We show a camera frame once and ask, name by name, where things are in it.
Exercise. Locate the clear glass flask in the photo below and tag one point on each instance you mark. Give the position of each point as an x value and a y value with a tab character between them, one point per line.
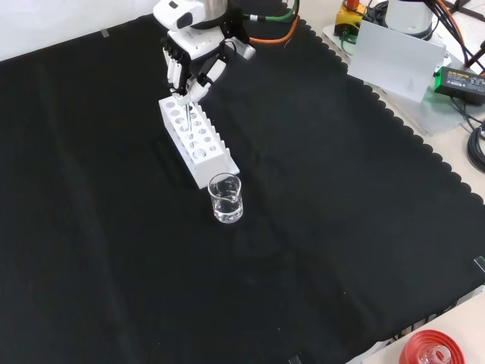
435	355

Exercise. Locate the black power supply green label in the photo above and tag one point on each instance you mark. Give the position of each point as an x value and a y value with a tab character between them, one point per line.
460	81

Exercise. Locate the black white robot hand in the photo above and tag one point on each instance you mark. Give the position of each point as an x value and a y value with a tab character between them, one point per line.
197	43

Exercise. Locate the red ribbed round lid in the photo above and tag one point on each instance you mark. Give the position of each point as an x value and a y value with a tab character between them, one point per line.
413	345

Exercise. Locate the black camera bracket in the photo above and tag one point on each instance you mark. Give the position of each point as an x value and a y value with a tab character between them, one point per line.
236	22

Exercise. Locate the black bench cloth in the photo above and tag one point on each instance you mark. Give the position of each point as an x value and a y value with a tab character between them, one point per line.
151	246

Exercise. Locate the yellow stop button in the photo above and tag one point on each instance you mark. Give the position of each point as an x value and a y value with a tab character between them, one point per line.
346	21

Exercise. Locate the small clear glass beaker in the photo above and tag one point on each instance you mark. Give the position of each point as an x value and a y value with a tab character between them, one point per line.
226	206

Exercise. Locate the black tripod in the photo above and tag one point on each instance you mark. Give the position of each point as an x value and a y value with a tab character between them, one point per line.
470	5

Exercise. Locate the clear cloth clip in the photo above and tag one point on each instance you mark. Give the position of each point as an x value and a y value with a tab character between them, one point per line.
105	33
295	359
479	264

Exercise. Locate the grey metal base plate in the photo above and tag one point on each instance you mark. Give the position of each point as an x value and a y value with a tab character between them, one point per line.
435	117

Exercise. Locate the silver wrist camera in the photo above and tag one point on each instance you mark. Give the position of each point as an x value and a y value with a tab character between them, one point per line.
244	48

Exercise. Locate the clear glass rod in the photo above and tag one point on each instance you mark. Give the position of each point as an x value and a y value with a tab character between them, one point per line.
188	117

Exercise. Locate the white test tube rack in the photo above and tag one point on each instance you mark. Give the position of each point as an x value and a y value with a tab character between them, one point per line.
206	161

